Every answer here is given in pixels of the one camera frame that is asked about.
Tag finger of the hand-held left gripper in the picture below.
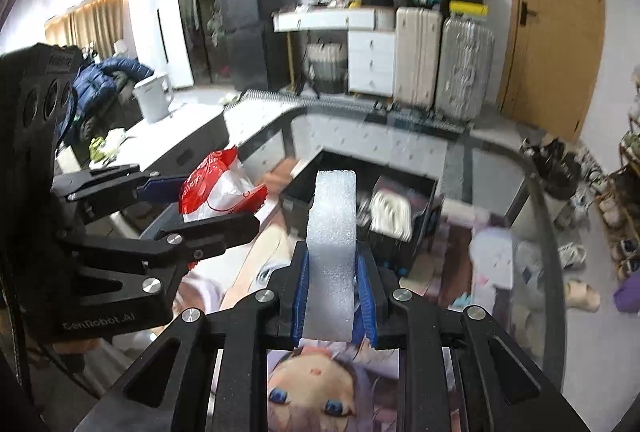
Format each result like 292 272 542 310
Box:
61 211 262 271
51 163 194 216

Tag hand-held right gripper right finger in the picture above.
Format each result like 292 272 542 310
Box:
355 252 592 432

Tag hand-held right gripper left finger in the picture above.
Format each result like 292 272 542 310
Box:
75 242 309 432

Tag red white plastic bag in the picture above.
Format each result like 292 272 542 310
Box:
178 149 266 224

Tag black storage box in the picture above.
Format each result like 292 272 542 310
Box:
278 150 445 275

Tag white foam block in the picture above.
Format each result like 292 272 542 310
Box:
305 170 359 344

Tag white cable coil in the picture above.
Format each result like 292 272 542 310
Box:
370 190 412 241

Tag white green flower bunch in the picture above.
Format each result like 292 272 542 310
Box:
88 129 132 163

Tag white kettle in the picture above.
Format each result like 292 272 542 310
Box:
132 74 176 123

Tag anime printed mat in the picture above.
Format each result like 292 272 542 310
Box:
170 162 503 432

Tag blue puffer jacket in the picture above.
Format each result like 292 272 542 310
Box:
57 56 155 143

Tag beige curtain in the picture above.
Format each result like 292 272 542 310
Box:
44 0 126 58

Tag dark glass cabinet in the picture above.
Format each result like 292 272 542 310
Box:
173 0 254 88

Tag woven laundry basket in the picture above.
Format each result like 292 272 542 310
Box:
304 39 349 95

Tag black fridge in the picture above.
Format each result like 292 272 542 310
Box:
215 0 300 92

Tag white dressing table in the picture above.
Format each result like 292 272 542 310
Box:
272 6 401 95

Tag pile of loose shoes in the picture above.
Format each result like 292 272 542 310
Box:
519 137 602 313

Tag beige suitcase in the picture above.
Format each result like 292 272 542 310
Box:
393 6 444 111

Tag silver suitcase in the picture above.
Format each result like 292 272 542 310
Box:
433 14 496 123

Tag purple bag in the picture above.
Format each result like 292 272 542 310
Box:
612 279 640 315

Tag rows of racked shoes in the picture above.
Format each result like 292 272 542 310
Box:
595 66 640 280

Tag wooden shoe rack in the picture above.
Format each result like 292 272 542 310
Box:
595 132 640 283

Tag yellow black box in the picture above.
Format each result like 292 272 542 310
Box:
448 0 489 19

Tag yellow wooden door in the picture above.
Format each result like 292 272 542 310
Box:
495 0 604 143

